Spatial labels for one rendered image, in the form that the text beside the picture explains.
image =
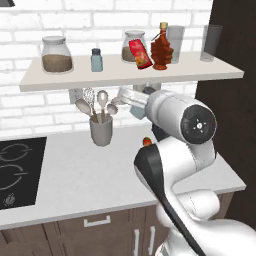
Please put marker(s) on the white wall shelf board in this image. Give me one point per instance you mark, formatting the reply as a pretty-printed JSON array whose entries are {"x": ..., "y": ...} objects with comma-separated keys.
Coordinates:
[{"x": 110, "y": 77}]

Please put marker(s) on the dark brown tall cabinet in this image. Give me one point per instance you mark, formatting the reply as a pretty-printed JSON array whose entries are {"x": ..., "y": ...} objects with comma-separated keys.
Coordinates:
[{"x": 233, "y": 100}]

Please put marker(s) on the brown cabinet front under hob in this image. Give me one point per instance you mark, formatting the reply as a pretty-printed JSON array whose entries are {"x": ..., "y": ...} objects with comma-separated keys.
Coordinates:
[{"x": 26, "y": 241}]

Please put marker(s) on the silver spoon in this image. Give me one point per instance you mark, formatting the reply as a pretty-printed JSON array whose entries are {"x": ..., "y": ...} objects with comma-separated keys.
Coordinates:
[{"x": 102, "y": 100}]

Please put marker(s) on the brown cupboard door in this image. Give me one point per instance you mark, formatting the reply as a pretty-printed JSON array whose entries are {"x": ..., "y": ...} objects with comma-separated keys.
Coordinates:
[{"x": 143, "y": 220}]

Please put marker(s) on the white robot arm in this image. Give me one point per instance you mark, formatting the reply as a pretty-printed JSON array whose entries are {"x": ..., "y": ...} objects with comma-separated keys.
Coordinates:
[{"x": 186, "y": 173}]

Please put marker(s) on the glass jar with tan filling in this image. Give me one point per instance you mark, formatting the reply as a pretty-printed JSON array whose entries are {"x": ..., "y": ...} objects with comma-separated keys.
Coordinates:
[{"x": 128, "y": 50}]

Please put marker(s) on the glass jar with brown filling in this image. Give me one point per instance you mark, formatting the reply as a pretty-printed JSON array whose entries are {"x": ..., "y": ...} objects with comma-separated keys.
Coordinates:
[{"x": 56, "y": 58}]

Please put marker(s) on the blue grey shaker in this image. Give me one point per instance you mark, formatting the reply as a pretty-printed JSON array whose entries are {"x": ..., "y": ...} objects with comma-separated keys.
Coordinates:
[{"x": 96, "y": 61}]

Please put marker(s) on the grey utensil pot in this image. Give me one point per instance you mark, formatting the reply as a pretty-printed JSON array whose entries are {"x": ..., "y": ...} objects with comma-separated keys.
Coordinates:
[{"x": 101, "y": 132}]

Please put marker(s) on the beige wooden spoon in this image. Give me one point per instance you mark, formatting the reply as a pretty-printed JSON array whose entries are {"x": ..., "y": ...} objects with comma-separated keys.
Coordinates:
[{"x": 83, "y": 107}]

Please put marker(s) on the red snack packet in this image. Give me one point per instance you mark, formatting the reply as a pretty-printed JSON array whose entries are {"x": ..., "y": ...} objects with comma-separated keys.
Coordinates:
[{"x": 140, "y": 55}]

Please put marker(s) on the black hob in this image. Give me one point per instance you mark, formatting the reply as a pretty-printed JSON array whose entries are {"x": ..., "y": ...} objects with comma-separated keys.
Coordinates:
[{"x": 20, "y": 173}]

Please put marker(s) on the brown drawer front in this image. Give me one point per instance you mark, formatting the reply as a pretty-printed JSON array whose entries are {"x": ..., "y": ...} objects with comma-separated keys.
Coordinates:
[{"x": 96, "y": 238}]

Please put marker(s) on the white wall socket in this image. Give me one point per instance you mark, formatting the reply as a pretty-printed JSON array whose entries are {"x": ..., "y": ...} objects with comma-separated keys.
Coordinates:
[{"x": 74, "y": 96}]

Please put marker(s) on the small red orange object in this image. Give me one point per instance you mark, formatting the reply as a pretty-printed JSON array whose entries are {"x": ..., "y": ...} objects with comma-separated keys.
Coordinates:
[{"x": 147, "y": 142}]

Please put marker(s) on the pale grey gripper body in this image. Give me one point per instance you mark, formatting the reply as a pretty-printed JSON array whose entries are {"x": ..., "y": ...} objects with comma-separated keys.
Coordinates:
[{"x": 132, "y": 97}]

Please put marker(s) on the red brown syrup bottle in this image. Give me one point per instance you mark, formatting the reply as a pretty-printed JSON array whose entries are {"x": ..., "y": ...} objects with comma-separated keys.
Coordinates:
[{"x": 162, "y": 50}]

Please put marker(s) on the small pale ladle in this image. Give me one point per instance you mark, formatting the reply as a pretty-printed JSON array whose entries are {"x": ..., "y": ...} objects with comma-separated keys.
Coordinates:
[{"x": 112, "y": 109}]

